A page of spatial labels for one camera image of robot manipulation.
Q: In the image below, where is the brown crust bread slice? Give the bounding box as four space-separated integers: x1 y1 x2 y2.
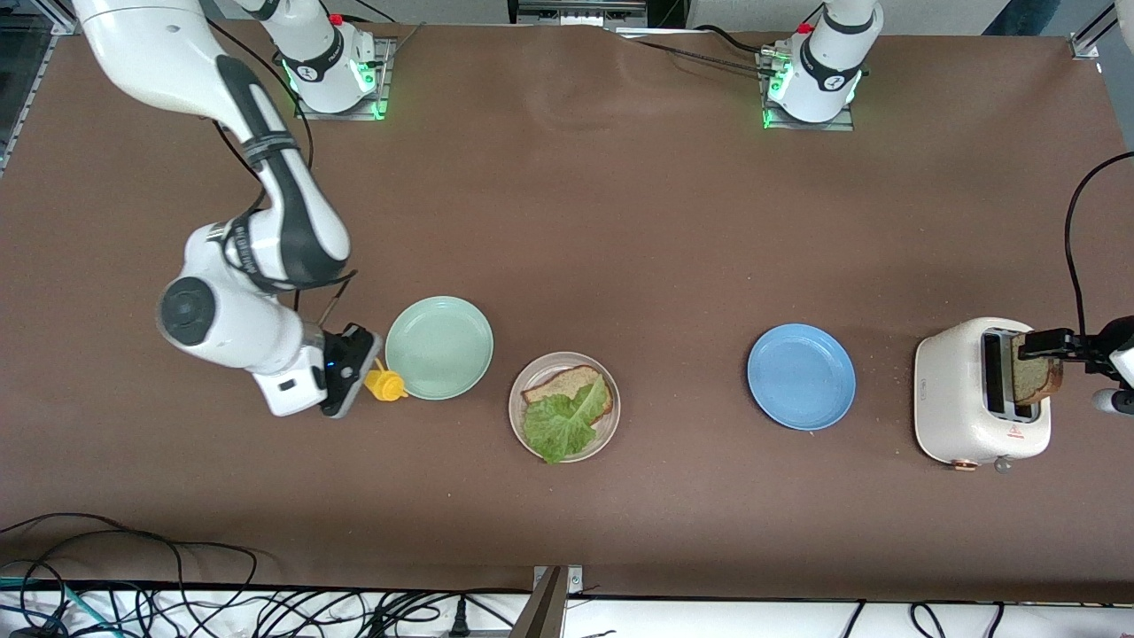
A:
1010 330 1064 407
521 364 615 424

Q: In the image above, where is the yellow squeeze bottle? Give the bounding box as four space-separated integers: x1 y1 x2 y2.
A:
365 359 409 403

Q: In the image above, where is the green lettuce leaf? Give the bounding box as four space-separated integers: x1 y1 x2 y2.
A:
523 374 610 464

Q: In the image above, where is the mint green plate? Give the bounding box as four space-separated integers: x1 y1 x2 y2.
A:
384 296 494 401

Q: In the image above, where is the blue plate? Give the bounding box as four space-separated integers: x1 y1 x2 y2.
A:
747 323 857 432

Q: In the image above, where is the beige plate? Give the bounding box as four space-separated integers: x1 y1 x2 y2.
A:
508 351 621 463

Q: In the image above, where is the white two-slot toaster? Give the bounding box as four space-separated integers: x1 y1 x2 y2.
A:
913 316 1052 473

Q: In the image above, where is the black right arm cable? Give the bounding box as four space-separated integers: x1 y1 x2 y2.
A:
206 18 360 327

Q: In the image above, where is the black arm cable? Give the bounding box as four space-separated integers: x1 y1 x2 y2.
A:
206 18 360 327
1066 151 1134 336

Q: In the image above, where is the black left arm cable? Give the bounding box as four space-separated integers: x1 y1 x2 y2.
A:
1066 151 1134 336

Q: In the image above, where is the black looping table cable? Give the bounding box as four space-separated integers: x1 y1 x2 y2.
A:
0 512 258 586

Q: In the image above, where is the aluminium table corner bracket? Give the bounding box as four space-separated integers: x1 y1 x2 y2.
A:
1068 4 1117 61

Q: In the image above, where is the teal cable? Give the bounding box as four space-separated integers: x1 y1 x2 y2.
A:
0 576 98 634

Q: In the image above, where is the grey metal bracket post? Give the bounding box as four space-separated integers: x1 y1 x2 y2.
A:
509 565 586 638

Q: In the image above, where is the black straight table cable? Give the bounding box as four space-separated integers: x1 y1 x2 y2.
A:
620 31 781 79

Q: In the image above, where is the black metal frame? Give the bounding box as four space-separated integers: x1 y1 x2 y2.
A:
508 0 649 27

